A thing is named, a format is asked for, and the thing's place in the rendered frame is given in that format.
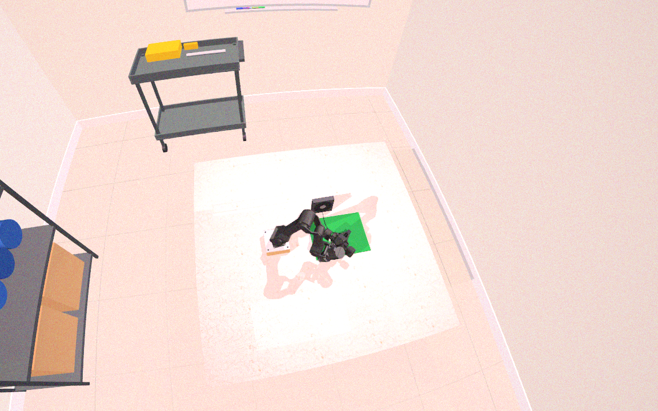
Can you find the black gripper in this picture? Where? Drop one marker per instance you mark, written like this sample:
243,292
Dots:
349,251

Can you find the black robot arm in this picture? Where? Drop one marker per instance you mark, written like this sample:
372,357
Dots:
282,235

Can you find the green circuit board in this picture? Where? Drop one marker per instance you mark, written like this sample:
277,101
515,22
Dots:
352,222

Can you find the black cooling fan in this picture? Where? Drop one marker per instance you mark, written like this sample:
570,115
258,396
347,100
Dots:
322,204

